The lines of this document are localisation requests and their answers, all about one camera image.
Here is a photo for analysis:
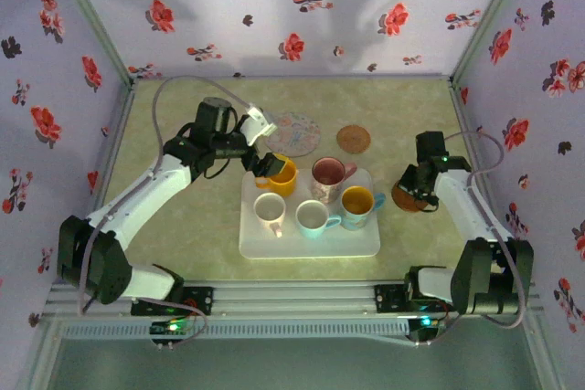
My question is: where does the dark wooden coaster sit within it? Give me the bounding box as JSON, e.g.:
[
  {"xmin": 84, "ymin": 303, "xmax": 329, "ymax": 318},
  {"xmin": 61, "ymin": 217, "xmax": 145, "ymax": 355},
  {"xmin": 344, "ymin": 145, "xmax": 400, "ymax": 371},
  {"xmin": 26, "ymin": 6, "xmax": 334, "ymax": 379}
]
[{"xmin": 390, "ymin": 178, "xmax": 431, "ymax": 215}]

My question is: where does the yellow mug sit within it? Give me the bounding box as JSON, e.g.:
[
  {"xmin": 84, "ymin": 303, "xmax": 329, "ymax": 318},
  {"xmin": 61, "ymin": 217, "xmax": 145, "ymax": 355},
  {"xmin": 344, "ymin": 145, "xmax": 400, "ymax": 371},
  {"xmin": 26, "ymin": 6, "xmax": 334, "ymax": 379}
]
[{"xmin": 253, "ymin": 157, "xmax": 300, "ymax": 198}]

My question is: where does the pale pink mug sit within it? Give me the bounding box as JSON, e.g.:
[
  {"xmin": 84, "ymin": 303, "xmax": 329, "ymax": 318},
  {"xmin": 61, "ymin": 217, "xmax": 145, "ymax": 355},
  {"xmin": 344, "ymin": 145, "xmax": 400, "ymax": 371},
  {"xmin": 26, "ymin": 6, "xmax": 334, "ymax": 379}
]
[{"xmin": 253, "ymin": 192, "xmax": 288, "ymax": 238}]

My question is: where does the blue butterfly print mug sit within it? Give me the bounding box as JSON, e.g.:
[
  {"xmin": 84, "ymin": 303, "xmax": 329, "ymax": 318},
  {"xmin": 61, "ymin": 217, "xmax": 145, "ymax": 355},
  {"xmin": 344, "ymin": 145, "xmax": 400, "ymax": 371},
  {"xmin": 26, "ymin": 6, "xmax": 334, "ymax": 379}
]
[{"xmin": 338, "ymin": 184, "xmax": 388, "ymax": 231}]

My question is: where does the pink ghost print mug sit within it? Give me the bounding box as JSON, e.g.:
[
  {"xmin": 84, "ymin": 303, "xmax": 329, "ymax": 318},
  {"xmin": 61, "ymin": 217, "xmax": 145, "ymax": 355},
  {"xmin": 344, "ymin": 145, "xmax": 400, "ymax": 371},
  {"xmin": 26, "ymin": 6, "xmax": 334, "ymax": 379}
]
[{"xmin": 311, "ymin": 156, "xmax": 358, "ymax": 206}]

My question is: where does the light blue mug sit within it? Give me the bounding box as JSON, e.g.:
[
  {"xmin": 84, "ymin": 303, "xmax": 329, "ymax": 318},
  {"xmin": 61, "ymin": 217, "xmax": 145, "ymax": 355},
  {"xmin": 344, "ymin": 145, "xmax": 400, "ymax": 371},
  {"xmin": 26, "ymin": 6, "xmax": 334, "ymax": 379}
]
[{"xmin": 294, "ymin": 199, "xmax": 343, "ymax": 239}]

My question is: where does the woven rattan coaster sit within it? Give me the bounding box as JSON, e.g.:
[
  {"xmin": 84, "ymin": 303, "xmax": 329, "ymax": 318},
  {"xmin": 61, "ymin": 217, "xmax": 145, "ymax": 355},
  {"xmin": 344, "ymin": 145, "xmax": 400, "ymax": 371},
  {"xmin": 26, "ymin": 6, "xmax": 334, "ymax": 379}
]
[{"xmin": 336, "ymin": 124, "xmax": 372, "ymax": 155}]

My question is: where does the round floral butterfly coaster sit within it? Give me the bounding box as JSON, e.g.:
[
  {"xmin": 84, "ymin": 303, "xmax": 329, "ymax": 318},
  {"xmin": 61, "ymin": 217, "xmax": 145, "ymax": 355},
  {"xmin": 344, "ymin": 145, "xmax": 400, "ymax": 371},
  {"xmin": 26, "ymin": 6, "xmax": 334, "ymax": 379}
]
[{"xmin": 264, "ymin": 111, "xmax": 323, "ymax": 157}]

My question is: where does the white rectangular tray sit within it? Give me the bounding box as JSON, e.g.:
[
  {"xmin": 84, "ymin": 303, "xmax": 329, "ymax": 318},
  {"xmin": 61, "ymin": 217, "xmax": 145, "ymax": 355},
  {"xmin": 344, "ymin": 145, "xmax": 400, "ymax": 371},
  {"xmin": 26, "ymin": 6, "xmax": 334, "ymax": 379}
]
[{"xmin": 238, "ymin": 167, "xmax": 383, "ymax": 260}]

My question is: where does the controller board green light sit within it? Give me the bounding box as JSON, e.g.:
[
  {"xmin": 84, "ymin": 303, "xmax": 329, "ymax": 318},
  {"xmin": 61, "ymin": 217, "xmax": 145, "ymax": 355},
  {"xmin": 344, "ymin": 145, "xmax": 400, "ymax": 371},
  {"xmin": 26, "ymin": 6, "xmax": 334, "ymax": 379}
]
[
  {"xmin": 408, "ymin": 314, "xmax": 448, "ymax": 344},
  {"xmin": 149, "ymin": 319, "xmax": 189, "ymax": 336}
]

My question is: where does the aluminium side rail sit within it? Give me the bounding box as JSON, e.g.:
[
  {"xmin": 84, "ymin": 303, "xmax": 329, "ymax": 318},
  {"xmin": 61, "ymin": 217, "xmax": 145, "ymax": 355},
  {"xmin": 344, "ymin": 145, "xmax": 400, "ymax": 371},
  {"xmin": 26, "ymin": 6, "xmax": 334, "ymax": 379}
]
[
  {"xmin": 450, "ymin": 79, "xmax": 520, "ymax": 279},
  {"xmin": 68, "ymin": 81, "xmax": 138, "ymax": 284}
]

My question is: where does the grey left arm cable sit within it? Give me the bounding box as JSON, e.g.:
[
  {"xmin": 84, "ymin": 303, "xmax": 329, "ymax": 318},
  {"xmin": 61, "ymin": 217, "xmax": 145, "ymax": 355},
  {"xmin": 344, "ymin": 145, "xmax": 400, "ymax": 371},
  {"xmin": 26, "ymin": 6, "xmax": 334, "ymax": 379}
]
[{"xmin": 77, "ymin": 75, "xmax": 252, "ymax": 349}]

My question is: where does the thin aluminium frame bar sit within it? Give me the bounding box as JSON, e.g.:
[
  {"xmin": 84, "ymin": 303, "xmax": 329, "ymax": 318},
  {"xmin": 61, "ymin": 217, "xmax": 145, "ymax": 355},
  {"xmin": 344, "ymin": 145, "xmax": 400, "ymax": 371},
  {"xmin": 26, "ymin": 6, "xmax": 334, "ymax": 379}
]
[{"xmin": 132, "ymin": 72, "xmax": 453, "ymax": 83}]

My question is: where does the wide aluminium base rail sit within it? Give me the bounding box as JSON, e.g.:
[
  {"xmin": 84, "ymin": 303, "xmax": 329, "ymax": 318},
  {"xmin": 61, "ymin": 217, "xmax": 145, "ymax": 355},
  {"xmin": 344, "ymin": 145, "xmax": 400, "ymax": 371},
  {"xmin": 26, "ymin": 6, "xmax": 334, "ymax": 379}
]
[{"xmin": 43, "ymin": 278, "xmax": 545, "ymax": 318}]

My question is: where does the slotted grey cable duct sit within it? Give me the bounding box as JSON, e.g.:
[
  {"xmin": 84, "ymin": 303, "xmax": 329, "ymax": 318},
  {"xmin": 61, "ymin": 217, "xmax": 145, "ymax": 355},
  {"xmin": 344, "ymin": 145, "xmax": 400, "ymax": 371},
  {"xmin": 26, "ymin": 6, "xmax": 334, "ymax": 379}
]
[{"xmin": 61, "ymin": 319, "xmax": 411, "ymax": 341}]

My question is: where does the aluminium frame post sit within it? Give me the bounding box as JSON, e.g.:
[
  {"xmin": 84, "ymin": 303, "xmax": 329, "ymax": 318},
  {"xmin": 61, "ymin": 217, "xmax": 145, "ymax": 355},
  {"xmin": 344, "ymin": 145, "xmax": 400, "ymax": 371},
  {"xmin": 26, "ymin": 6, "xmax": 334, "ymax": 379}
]
[
  {"xmin": 450, "ymin": 0, "xmax": 537, "ymax": 85},
  {"xmin": 45, "ymin": 0, "xmax": 138, "ymax": 88}
]

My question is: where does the aluminium frame leg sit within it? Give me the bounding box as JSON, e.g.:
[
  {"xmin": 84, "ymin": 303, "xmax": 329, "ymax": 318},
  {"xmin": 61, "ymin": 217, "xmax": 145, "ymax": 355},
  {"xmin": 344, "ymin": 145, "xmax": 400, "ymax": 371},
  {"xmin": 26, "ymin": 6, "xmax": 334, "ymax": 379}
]
[
  {"xmin": 17, "ymin": 316, "xmax": 65, "ymax": 390},
  {"xmin": 520, "ymin": 311, "xmax": 564, "ymax": 390}
]

